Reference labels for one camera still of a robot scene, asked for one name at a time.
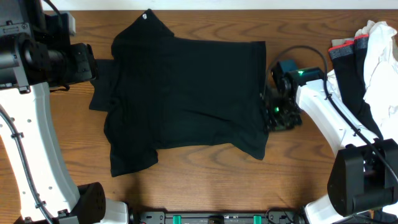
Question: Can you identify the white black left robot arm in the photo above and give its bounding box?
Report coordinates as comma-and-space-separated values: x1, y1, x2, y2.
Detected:
1, 0, 129, 224

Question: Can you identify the black t-shirt white logo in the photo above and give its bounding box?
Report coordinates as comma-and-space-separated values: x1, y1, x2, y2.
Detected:
90, 10, 268, 177

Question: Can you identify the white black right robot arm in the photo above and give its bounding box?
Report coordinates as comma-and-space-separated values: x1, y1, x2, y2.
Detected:
265, 65, 397, 223

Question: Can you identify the white crumpled garment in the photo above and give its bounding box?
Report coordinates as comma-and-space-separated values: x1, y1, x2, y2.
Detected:
327, 21, 397, 140

